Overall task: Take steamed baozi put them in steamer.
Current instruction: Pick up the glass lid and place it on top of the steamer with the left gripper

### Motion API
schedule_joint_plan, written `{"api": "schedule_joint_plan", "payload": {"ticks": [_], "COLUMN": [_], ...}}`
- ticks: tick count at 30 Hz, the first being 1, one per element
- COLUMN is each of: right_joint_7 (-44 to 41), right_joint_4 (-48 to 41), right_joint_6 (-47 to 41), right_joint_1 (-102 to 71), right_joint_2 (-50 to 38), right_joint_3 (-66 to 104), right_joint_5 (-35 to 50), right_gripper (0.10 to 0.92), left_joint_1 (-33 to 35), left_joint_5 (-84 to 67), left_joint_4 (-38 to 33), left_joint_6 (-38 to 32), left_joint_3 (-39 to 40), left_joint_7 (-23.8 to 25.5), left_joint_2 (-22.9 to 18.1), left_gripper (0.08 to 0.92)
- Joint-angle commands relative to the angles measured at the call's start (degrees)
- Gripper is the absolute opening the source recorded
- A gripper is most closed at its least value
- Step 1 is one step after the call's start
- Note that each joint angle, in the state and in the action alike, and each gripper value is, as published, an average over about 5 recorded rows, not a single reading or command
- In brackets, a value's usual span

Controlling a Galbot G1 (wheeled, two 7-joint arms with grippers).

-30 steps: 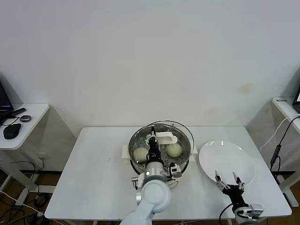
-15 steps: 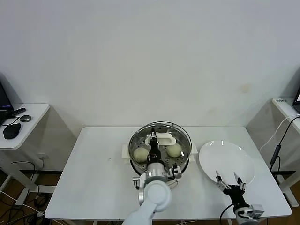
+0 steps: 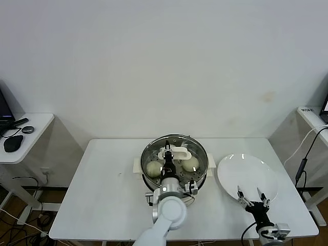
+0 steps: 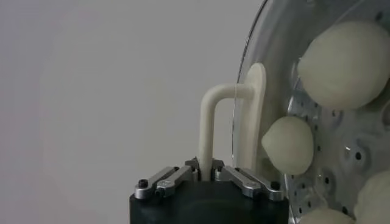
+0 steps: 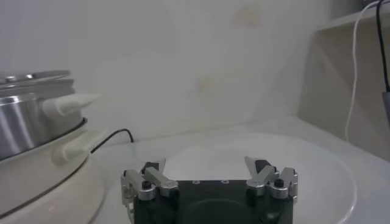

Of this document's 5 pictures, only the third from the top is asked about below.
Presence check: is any white round plate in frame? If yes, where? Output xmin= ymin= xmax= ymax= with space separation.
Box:
xmin=217 ymin=153 xmax=280 ymax=206

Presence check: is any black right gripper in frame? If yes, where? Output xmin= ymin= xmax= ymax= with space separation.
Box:
xmin=237 ymin=186 xmax=272 ymax=226

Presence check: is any thin black desk cable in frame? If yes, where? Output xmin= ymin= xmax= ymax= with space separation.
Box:
xmin=1 ymin=126 xmax=22 ymax=139

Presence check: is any white steamed baozi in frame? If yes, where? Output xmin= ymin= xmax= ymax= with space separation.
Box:
xmin=182 ymin=156 xmax=200 ymax=172
xmin=146 ymin=162 xmax=162 ymax=178

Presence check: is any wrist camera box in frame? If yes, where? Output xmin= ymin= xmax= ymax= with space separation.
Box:
xmin=183 ymin=180 xmax=198 ymax=197
xmin=276 ymin=222 xmax=291 ymax=240

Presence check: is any glass lid with white handle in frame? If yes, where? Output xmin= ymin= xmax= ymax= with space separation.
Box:
xmin=140 ymin=133 xmax=209 ymax=192

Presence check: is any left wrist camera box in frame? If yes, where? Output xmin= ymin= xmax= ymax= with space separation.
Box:
xmin=183 ymin=180 xmax=198 ymax=197

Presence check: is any black floor cable tangle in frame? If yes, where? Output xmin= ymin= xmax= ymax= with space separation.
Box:
xmin=0 ymin=212 xmax=52 ymax=246

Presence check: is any white floor cable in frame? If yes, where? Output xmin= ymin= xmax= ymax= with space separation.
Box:
xmin=0 ymin=207 xmax=51 ymax=236

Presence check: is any black looped floor cable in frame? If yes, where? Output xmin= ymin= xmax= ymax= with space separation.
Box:
xmin=12 ymin=175 xmax=43 ymax=198

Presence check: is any white side table with label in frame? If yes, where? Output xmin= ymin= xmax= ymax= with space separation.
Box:
xmin=297 ymin=106 xmax=328 ymax=228

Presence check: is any perforated steel steamer basket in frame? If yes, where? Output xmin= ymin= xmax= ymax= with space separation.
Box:
xmin=140 ymin=134 xmax=210 ymax=193

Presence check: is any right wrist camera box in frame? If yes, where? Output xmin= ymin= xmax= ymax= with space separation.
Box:
xmin=276 ymin=222 xmax=291 ymax=240

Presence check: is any black computer mouse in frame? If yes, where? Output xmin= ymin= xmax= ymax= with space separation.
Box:
xmin=3 ymin=135 xmax=24 ymax=153

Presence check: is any white side table with mouse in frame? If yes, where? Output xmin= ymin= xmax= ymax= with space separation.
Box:
xmin=0 ymin=112 xmax=55 ymax=225

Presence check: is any dark laptop with lit screen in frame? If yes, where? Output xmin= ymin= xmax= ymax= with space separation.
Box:
xmin=320 ymin=93 xmax=328 ymax=116

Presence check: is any black remote bar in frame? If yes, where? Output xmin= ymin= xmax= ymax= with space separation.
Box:
xmin=10 ymin=117 xmax=29 ymax=127

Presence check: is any white hanging cable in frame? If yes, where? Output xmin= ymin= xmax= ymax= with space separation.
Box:
xmin=284 ymin=125 xmax=328 ymax=166

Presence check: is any black laptop computer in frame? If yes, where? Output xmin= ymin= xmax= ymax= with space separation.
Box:
xmin=0 ymin=84 xmax=15 ymax=138

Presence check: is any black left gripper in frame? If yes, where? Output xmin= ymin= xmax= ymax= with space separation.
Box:
xmin=160 ymin=139 xmax=178 ymax=180

